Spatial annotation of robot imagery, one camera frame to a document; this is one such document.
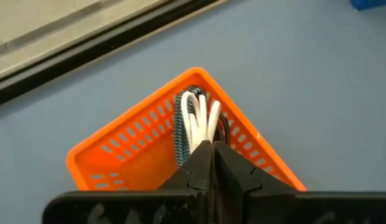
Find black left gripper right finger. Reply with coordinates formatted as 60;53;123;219
213;141;386;224

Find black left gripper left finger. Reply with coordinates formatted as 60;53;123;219
42;140;214;224

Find teal black braided USB cable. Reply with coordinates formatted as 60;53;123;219
172;85;231;169

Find white USB cable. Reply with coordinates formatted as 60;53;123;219
180;90;222;155

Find orange plastic slotted basket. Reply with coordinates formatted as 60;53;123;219
65;67;308;192

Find blue PlayStation controller box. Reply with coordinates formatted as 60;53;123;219
350;0;386;11

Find black table edge rail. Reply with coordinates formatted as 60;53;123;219
0;0;231;108

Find black floor cable cover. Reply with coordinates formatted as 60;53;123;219
0;0;125;57

